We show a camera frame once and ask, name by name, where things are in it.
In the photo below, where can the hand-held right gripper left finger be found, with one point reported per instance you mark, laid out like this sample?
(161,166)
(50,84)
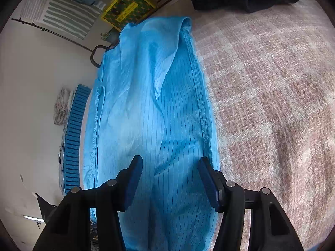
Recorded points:
(133,180)

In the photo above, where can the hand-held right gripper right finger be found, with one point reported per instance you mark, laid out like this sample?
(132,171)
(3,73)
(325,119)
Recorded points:
(209,185)

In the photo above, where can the light blue striped shirt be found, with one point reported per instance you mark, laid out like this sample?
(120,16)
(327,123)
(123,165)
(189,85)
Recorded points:
(146,104)

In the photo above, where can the black metal clothes rack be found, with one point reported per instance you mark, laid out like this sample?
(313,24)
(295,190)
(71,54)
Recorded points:
(65,37)

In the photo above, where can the floral folded quilt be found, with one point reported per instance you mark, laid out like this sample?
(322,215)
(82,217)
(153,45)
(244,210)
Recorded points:
(61,107)

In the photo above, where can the pink plaid blanket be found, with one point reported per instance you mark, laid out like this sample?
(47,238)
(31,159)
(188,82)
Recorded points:
(267,96)

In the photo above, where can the potted plant in teal pot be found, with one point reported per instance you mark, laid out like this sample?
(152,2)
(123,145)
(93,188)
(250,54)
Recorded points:
(111,36)

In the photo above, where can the yellow green gift box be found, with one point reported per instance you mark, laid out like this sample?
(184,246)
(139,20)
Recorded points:
(125,7)

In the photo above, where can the green striped white cloth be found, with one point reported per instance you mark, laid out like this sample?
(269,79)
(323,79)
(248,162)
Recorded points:
(62,15)

